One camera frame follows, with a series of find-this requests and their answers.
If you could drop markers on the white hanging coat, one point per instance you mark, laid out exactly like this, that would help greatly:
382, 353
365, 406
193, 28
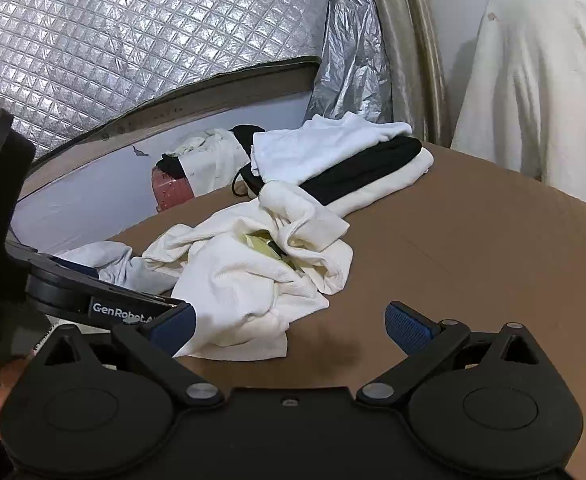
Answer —
533, 85

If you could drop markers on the white grey crumpled garment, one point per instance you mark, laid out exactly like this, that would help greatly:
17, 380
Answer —
113, 265

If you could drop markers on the folded cream garment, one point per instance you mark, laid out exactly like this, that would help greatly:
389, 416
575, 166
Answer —
388, 185

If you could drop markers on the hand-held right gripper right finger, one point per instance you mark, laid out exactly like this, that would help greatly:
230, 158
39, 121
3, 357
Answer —
405, 327

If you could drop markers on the silver quilted insulation panel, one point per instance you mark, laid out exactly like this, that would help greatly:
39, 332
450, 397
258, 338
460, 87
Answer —
123, 35

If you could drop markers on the pink basket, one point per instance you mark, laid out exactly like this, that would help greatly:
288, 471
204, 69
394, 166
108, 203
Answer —
170, 190

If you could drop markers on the dark metal rail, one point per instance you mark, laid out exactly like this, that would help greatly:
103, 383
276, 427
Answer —
173, 102

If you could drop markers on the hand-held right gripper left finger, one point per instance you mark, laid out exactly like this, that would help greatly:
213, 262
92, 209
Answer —
175, 325

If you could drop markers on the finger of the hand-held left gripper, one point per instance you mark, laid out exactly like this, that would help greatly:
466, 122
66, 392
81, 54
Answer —
73, 266
123, 307

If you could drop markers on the cream garment with green trim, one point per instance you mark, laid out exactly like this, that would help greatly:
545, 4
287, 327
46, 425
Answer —
233, 280

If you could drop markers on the beige curtain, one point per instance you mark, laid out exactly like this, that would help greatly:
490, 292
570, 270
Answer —
403, 35

